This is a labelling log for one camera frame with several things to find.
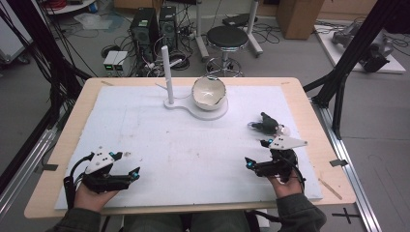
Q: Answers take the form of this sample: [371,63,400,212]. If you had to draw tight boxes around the white metal stand legs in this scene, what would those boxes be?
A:
[192,0,264,62]

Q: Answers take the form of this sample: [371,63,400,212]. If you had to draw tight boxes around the round white table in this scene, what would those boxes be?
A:
[40,0,99,15]

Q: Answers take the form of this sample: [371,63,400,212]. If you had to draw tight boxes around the person's right hand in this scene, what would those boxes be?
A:
[267,171,306,199]

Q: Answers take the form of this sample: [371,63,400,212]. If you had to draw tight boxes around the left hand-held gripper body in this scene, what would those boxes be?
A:
[81,147,132,194]

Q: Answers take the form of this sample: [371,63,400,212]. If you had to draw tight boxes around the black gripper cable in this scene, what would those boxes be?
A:
[279,154,308,194]
[63,152,95,211]

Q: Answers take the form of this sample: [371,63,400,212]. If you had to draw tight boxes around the black computer tower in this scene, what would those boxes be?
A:
[159,5,179,51]
[129,7,160,64]

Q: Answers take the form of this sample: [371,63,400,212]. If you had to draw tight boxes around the white power supply box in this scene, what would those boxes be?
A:
[113,50,130,73]
[102,50,119,73]

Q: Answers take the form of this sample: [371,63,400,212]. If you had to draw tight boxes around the black object with white bulb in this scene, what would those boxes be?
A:
[247,111,292,137]

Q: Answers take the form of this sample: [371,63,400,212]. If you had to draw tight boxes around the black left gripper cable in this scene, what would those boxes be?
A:
[63,152,95,211]

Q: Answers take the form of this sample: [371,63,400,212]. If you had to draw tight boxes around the brown cardboard box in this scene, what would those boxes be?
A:
[276,0,326,41]

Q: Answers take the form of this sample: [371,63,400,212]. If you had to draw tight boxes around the black tape cross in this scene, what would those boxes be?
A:
[331,207,361,225]

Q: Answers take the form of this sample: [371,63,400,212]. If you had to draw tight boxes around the white floor platform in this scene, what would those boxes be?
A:
[313,23,407,75]

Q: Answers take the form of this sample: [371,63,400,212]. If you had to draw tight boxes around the black round stool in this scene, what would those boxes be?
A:
[205,24,249,77]

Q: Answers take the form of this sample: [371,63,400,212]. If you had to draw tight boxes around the white foam mat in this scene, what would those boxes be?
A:
[53,84,324,211]

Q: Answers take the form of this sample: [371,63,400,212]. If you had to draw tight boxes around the person's legs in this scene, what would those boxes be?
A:
[123,211,253,232]

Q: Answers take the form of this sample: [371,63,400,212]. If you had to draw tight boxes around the aluminium rail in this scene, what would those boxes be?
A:
[0,127,59,221]
[309,96,384,232]

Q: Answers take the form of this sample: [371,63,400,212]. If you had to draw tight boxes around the white stand with pole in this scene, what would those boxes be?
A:
[155,44,230,122]

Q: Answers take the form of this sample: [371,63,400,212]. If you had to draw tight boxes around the clear plastic sheet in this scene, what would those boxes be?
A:
[73,12,114,32]

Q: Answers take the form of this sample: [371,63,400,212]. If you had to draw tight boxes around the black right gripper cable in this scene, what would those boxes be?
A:
[279,154,308,194]

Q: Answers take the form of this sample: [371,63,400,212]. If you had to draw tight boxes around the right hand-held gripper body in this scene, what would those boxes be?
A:
[255,134,308,183]

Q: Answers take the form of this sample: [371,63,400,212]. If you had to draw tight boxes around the black metal frame with cables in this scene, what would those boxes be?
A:
[0,0,93,130]

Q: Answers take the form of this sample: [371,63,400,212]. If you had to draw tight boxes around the person's left hand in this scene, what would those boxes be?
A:
[73,183,119,214]

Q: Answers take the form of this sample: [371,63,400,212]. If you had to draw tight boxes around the grey robot device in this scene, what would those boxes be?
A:
[331,21,395,73]

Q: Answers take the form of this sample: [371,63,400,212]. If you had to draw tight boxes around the white eggshell-shaped bowl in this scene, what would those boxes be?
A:
[191,74,228,112]

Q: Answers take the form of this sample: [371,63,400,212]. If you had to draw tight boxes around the thin wooden stick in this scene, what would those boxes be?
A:
[317,178,343,201]

